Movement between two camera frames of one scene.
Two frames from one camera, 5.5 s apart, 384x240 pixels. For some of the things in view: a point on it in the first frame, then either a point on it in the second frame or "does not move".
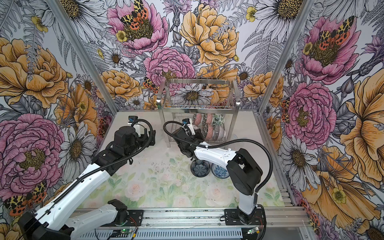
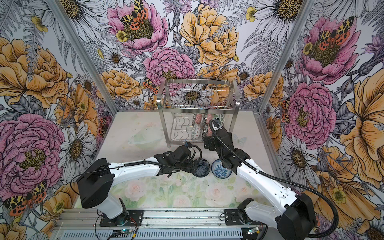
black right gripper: [198, 133] → [209, 141]
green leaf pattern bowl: [218, 119] does not move
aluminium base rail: [206, 217] does not move
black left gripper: [144, 138] → [189, 162]
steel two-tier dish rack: [210, 104] does not move
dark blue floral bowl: [200, 168] does not move
